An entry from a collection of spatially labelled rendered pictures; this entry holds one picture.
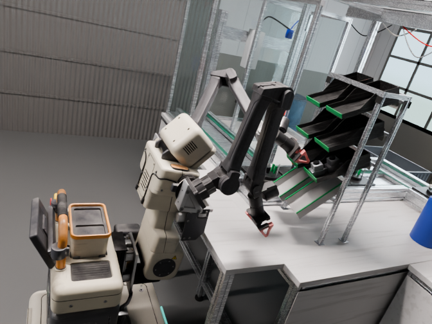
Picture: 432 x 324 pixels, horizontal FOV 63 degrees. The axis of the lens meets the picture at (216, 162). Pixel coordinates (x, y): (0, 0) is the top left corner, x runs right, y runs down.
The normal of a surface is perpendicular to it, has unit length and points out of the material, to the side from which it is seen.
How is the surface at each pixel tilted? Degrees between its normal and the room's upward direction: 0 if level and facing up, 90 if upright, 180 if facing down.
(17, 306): 0
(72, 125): 90
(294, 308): 90
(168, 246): 90
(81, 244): 92
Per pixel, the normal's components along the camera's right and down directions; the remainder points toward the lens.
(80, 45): 0.38, 0.45
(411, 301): -0.88, -0.03
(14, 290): 0.23, -0.89
